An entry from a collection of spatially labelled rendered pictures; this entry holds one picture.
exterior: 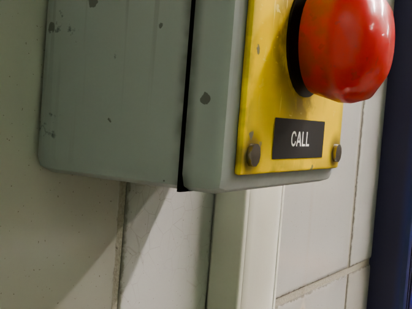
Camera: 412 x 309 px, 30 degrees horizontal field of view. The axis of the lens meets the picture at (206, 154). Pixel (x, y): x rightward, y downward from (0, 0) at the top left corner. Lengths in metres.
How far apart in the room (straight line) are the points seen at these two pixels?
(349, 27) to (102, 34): 0.08
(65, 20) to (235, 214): 0.15
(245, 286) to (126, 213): 0.09
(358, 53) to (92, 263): 0.13
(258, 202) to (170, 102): 0.15
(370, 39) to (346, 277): 0.36
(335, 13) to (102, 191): 0.11
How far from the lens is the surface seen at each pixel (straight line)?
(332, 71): 0.24
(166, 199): 0.33
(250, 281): 0.38
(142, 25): 0.23
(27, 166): 0.26
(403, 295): 0.64
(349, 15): 0.24
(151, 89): 0.23
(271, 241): 0.39
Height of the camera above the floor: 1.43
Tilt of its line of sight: 3 degrees down
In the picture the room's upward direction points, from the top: 5 degrees clockwise
